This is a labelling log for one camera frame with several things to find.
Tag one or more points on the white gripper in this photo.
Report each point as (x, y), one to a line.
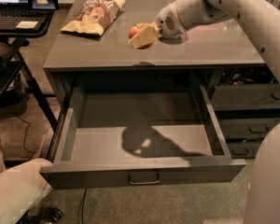
(166, 21)

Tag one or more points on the red apple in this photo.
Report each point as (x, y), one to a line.
(135, 29)

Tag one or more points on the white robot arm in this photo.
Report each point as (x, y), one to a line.
(261, 23)

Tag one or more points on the open grey top drawer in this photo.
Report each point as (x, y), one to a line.
(107, 136)

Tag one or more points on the grey right drawer unit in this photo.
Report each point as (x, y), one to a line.
(246, 101)

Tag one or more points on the chip bag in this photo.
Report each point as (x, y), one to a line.
(95, 17)

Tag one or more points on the grey cabinet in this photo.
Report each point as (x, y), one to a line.
(109, 64)

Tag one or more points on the smartphone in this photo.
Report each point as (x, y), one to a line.
(44, 4)

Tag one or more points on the yellow sticky note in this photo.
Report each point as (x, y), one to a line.
(26, 25)

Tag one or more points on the black laptop stand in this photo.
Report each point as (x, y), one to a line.
(12, 62)

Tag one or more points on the laptop computer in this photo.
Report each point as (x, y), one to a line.
(14, 11)

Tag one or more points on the black shoe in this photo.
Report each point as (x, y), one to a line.
(51, 215)

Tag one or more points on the metal drawer handle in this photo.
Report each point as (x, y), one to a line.
(143, 178)

